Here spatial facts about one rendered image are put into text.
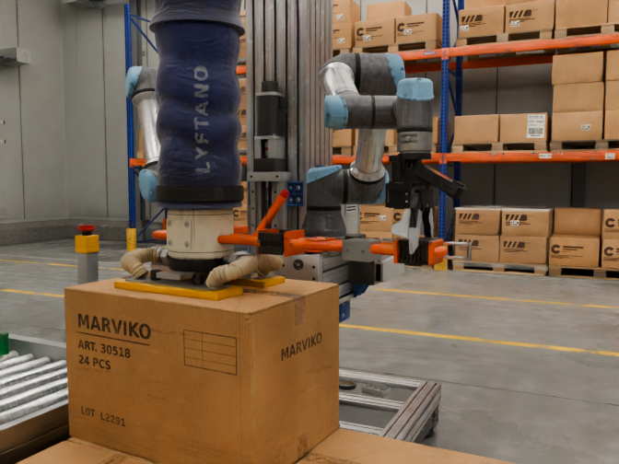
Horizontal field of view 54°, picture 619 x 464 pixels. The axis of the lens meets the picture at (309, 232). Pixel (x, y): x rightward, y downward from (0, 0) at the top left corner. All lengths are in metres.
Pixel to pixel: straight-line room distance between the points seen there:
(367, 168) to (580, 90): 6.74
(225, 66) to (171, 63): 0.13
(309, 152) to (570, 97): 6.55
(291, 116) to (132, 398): 1.15
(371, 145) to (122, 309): 0.87
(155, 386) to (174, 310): 0.20
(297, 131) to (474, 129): 6.49
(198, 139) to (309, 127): 0.79
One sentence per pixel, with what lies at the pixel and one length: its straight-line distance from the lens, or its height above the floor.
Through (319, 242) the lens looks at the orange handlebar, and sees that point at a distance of 1.39.
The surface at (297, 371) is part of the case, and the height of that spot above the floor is 0.77.
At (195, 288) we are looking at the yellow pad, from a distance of 1.48.
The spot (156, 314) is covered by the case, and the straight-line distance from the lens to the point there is 1.48.
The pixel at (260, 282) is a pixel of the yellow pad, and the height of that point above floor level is 0.96.
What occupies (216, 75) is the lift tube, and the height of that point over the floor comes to 1.48.
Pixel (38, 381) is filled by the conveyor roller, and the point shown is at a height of 0.54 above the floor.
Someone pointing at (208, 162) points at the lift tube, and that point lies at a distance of 1.52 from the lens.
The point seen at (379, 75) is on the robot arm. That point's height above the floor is 1.51.
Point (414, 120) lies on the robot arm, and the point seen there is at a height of 1.34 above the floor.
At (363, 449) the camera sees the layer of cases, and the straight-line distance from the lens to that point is 1.64.
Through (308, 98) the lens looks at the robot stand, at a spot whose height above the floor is 1.52.
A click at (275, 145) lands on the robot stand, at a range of 2.18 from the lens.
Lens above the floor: 1.22
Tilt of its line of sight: 5 degrees down
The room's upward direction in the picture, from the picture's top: straight up
